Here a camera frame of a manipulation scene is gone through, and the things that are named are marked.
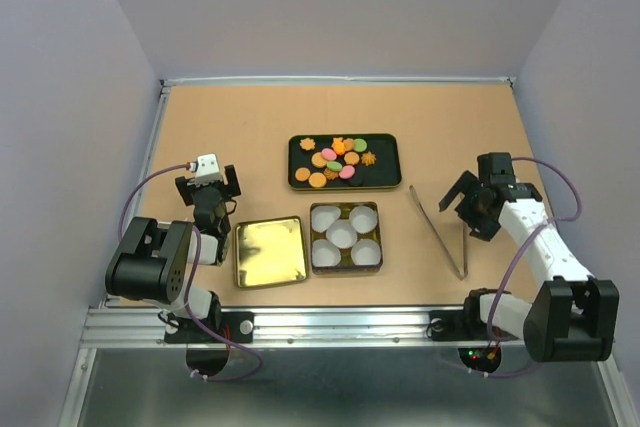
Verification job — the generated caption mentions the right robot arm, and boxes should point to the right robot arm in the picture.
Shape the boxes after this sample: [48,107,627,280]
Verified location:
[438,171,620,363]

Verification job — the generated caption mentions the green round cookie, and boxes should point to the green round cookie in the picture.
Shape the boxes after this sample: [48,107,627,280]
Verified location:
[353,138,368,153]

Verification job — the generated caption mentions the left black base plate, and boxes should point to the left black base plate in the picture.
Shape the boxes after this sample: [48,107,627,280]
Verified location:
[163,310,256,346]

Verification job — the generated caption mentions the orange round cookie bottom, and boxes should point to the orange round cookie bottom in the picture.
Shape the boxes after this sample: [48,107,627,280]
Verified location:
[308,172,327,188]

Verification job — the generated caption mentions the pink cookie lower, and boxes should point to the pink cookie lower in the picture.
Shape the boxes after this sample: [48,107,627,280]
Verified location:
[339,165,355,180]

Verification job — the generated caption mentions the pink round cookie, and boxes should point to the pink round cookie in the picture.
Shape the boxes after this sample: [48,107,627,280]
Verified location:
[321,148,337,161]

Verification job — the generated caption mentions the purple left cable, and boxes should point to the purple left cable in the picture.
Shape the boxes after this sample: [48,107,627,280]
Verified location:
[118,162,264,382]

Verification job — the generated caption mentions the purple cable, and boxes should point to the purple cable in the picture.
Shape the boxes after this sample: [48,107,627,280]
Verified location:
[118,162,264,382]
[469,156,585,379]

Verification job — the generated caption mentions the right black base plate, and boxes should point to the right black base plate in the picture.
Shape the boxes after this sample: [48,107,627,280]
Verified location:
[426,307,524,342]

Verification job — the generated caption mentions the white paper cup centre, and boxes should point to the white paper cup centre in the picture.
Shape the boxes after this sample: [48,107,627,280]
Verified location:
[325,219,358,249]

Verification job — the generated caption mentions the white paper cup bottom-right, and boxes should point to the white paper cup bottom-right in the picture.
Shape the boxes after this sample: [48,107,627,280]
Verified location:
[351,239,382,267]

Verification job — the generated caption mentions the gold cookie tin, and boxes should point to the gold cookie tin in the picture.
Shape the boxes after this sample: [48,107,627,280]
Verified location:
[310,202,383,275]

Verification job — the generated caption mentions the white paper cup bottom-left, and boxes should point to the white paper cup bottom-left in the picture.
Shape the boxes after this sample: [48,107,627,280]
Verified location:
[311,239,341,268]

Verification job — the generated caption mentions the white paper cup top-left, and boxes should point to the white paper cup top-left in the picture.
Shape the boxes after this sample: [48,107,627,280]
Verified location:
[310,205,341,233]

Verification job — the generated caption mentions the white paper cup top-right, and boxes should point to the white paper cup top-right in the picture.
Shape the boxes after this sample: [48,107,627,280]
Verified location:
[349,205,378,234]

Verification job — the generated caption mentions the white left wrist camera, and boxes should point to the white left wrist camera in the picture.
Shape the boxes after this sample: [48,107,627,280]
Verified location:
[188,153,223,186]

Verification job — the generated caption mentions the orange round cookie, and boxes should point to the orange round cookie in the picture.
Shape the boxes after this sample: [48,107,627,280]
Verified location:
[311,152,327,169]
[308,172,327,188]
[294,167,311,182]

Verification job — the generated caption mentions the aluminium front rail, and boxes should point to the aluminium front rail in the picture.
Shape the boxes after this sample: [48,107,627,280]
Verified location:
[80,305,473,350]

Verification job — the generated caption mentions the orange star cookie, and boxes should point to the orange star cookie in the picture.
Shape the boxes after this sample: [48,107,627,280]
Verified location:
[360,152,376,166]

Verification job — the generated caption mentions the green cookie lower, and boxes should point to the green cookie lower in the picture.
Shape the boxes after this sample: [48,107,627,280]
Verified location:
[326,161,343,172]

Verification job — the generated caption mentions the orange bear cookie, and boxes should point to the orange bear cookie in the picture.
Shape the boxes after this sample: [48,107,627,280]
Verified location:
[331,137,347,156]

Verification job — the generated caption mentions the orange round cookie middle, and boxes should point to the orange round cookie middle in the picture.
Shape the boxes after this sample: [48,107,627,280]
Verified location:
[311,152,327,169]

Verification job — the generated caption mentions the orange flower cookie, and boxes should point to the orange flower cookie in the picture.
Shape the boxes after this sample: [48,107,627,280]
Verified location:
[299,137,316,151]

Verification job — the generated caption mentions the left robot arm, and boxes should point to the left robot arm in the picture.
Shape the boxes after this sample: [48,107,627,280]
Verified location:
[105,157,241,341]

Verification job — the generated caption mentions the black cookie tray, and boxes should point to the black cookie tray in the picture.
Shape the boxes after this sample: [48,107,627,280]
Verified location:
[288,133,402,191]

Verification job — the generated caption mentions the orange round cookie left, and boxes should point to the orange round cookie left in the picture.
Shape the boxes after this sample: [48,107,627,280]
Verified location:
[294,167,311,182]

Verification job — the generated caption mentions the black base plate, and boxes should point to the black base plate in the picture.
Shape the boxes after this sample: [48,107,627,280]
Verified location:
[426,307,524,342]
[163,310,256,346]

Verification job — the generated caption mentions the metal tongs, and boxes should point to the metal tongs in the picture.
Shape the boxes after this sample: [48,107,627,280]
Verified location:
[408,185,469,281]

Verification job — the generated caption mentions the gold tin lid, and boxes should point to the gold tin lid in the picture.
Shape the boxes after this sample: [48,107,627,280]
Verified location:
[234,216,309,289]

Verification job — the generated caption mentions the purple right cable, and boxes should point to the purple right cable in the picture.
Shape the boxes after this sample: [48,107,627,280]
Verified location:
[469,156,585,379]

